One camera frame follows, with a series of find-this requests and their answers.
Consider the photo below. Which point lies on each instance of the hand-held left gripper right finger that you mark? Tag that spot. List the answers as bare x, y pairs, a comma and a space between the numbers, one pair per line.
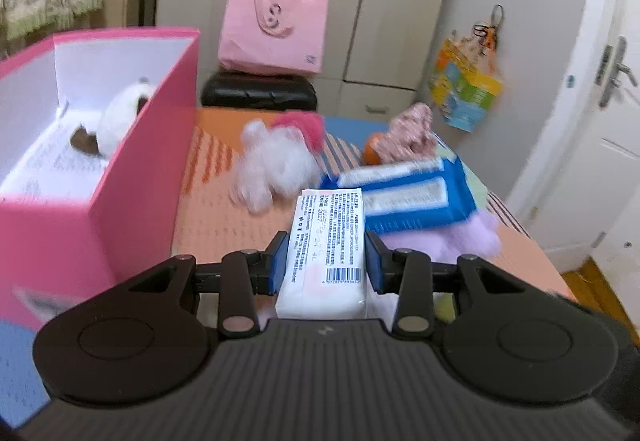
374, 266

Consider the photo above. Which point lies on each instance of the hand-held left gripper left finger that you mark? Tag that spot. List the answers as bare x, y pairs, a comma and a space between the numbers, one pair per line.
280, 264

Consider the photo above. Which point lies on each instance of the white tissue pack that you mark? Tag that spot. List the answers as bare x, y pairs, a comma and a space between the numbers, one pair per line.
325, 241

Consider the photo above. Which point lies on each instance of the purple plush toy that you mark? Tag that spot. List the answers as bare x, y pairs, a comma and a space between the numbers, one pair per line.
440, 241

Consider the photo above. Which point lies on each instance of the blue wet wipes pack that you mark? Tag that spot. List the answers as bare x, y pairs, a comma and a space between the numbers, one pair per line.
415, 196

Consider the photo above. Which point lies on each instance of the pink floral fabric cap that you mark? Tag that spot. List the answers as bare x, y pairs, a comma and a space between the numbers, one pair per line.
407, 131

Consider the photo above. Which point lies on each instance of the pink cardboard box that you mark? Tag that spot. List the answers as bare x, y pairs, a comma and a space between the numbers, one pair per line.
145, 201

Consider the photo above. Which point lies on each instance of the orange ball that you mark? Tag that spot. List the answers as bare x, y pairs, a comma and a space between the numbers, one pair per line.
372, 151

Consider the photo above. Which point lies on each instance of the black suitcase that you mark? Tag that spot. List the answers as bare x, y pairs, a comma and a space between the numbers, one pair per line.
257, 91

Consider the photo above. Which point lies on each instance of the colourful hanging bag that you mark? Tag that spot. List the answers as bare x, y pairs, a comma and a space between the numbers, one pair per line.
465, 91

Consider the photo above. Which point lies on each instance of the white and brown plush toy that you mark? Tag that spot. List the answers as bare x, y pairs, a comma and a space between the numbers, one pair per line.
120, 116

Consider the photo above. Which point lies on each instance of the pink tote bag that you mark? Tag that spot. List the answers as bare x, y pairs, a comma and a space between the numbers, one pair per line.
272, 36

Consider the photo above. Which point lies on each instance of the white door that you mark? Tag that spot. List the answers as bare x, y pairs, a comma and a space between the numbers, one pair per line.
575, 146

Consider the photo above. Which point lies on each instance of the metal wall hook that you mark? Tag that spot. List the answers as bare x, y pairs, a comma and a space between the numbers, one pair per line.
496, 16

